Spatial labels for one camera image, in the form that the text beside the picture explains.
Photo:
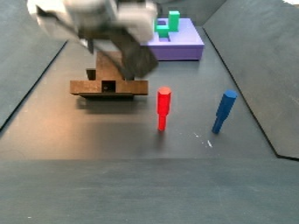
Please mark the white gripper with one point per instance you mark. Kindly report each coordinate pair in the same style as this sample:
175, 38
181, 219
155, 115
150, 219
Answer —
71, 19

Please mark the brown T-shaped block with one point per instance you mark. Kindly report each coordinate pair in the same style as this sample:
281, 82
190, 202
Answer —
105, 64

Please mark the black angle fixture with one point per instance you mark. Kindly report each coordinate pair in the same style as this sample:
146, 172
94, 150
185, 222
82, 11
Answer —
105, 85

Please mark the green U-shaped block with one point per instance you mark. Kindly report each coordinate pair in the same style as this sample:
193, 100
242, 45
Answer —
169, 25

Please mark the purple base block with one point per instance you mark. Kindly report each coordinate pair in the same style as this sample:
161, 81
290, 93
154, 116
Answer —
183, 44

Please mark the red hexagonal peg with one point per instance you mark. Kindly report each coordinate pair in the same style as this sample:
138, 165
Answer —
163, 106

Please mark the blue hexagonal peg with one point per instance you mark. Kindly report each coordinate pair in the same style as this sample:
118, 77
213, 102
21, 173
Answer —
226, 104

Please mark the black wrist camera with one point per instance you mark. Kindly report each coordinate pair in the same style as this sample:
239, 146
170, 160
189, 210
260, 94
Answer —
138, 59

